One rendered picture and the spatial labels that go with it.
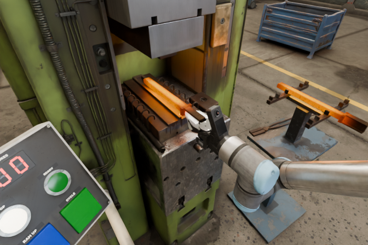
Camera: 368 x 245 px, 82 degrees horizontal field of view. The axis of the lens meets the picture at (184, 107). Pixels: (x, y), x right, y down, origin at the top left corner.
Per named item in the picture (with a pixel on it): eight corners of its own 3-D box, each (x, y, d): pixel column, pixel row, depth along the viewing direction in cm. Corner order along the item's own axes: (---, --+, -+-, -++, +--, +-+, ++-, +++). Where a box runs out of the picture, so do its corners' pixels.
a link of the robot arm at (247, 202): (269, 203, 73) (279, 181, 65) (244, 221, 68) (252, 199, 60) (249, 182, 79) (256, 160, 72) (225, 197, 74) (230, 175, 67)
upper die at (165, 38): (202, 45, 73) (203, 15, 67) (151, 59, 63) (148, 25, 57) (143, 19, 100) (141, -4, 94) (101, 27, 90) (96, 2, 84)
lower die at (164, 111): (198, 123, 94) (199, 108, 89) (159, 143, 84) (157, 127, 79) (150, 85, 121) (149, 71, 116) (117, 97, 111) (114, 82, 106)
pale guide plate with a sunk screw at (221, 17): (227, 43, 98) (232, 3, 88) (212, 47, 94) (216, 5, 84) (224, 42, 99) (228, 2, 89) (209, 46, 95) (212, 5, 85)
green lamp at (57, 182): (73, 186, 51) (67, 175, 49) (51, 197, 49) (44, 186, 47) (69, 178, 53) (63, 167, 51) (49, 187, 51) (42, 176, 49)
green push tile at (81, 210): (103, 207, 57) (86, 187, 54) (79, 234, 51) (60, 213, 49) (99, 206, 58) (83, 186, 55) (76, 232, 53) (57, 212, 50)
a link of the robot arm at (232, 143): (229, 151, 62) (251, 138, 66) (218, 141, 65) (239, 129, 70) (225, 171, 67) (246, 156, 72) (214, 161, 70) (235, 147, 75)
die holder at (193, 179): (221, 178, 123) (231, 118, 97) (166, 217, 105) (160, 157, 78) (167, 126, 159) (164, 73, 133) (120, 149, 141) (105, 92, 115)
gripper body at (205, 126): (194, 140, 78) (217, 161, 71) (195, 123, 73) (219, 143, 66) (209, 132, 82) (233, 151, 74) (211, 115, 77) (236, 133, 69)
